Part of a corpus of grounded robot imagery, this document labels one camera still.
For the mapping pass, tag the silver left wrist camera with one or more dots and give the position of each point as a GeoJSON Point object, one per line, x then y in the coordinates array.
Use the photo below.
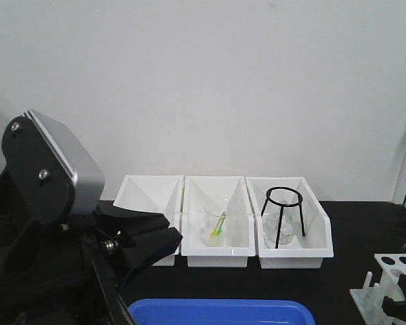
{"type": "Point", "coordinates": [61, 169]}

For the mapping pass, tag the blue plastic tray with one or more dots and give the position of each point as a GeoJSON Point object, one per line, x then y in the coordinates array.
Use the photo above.
{"type": "Point", "coordinates": [219, 311]}

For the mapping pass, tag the yellow green stirrers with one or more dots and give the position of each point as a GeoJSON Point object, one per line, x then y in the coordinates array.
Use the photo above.
{"type": "Point", "coordinates": [218, 227]}

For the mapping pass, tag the white test tube rack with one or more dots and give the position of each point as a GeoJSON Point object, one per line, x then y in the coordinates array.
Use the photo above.
{"type": "Point", "coordinates": [368, 299]}

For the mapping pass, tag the right white storage bin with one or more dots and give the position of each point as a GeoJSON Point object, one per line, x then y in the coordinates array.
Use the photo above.
{"type": "Point", "coordinates": [304, 252]}

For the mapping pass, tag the middle white storage bin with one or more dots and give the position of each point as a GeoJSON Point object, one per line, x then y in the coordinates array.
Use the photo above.
{"type": "Point", "coordinates": [197, 190]}

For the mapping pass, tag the white storage bin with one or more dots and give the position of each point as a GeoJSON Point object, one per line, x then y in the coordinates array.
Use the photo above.
{"type": "Point", "coordinates": [153, 193]}
{"type": "Point", "coordinates": [197, 190]}
{"type": "Point", "coordinates": [304, 252]}

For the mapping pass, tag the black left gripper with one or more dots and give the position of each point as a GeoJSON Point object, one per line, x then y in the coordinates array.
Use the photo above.
{"type": "Point", "coordinates": [113, 250]}

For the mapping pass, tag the glass flask in right bin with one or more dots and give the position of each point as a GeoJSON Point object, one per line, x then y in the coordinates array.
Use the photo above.
{"type": "Point", "coordinates": [283, 232]}

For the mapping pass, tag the beaker in middle bin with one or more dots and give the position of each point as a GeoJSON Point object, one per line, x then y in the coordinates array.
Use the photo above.
{"type": "Point", "coordinates": [218, 216]}

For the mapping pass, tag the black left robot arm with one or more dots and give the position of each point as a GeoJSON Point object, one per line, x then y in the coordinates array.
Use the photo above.
{"type": "Point", "coordinates": [65, 253]}

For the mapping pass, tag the left white storage bin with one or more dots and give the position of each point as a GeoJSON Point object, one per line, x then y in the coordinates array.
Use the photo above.
{"type": "Point", "coordinates": [153, 193]}

